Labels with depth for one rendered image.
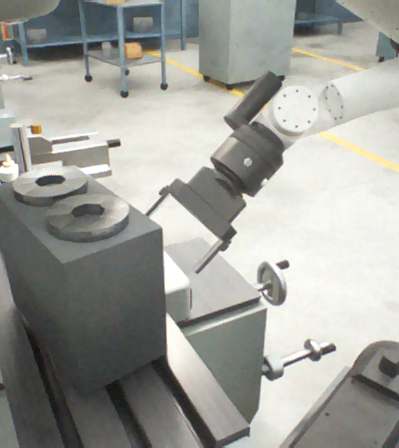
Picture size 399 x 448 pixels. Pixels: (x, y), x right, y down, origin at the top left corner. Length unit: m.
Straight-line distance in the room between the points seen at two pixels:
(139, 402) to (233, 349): 0.54
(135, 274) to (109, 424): 0.17
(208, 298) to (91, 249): 0.59
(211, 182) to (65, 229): 0.27
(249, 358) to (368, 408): 0.26
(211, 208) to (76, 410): 0.32
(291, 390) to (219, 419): 1.35
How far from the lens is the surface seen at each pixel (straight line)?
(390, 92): 0.83
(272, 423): 1.85
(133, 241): 0.55
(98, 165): 1.15
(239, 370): 1.19
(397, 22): 0.89
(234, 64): 5.33
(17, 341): 0.73
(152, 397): 0.63
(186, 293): 0.99
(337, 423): 1.11
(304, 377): 2.01
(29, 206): 0.64
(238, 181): 0.74
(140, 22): 7.34
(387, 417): 1.14
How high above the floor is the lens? 1.42
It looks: 30 degrees down
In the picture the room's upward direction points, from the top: straight up
